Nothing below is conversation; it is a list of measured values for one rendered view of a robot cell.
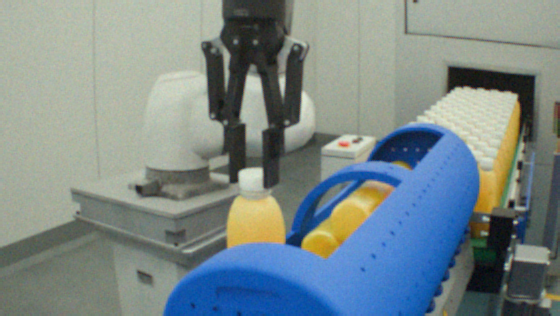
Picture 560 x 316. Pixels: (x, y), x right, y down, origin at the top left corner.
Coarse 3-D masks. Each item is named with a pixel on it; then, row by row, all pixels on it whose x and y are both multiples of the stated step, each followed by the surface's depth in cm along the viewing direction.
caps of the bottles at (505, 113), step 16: (448, 96) 269; (464, 96) 266; (480, 96) 275; (496, 96) 271; (512, 96) 279; (432, 112) 223; (464, 112) 225; (480, 112) 232; (496, 112) 229; (448, 128) 201; (464, 128) 200; (480, 128) 203; (496, 128) 201; (496, 144) 176
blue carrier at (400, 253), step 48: (384, 144) 146; (432, 144) 141; (432, 192) 101; (288, 240) 106; (384, 240) 78; (432, 240) 90; (192, 288) 69; (240, 288) 66; (288, 288) 63; (336, 288) 64; (384, 288) 71; (432, 288) 88
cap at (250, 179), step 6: (252, 168) 77; (258, 168) 77; (240, 174) 75; (246, 174) 75; (252, 174) 75; (258, 174) 75; (240, 180) 75; (246, 180) 74; (252, 180) 74; (258, 180) 74; (240, 186) 75; (246, 186) 75; (252, 186) 74; (258, 186) 74
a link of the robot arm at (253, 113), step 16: (288, 0) 129; (288, 16) 131; (288, 32) 133; (256, 80) 136; (256, 96) 136; (304, 96) 145; (256, 112) 137; (304, 112) 142; (256, 128) 139; (288, 128) 141; (304, 128) 143; (256, 144) 141; (288, 144) 143; (304, 144) 147
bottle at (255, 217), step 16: (240, 192) 75; (256, 192) 75; (240, 208) 75; (256, 208) 74; (272, 208) 75; (240, 224) 74; (256, 224) 74; (272, 224) 75; (240, 240) 74; (256, 240) 74; (272, 240) 75
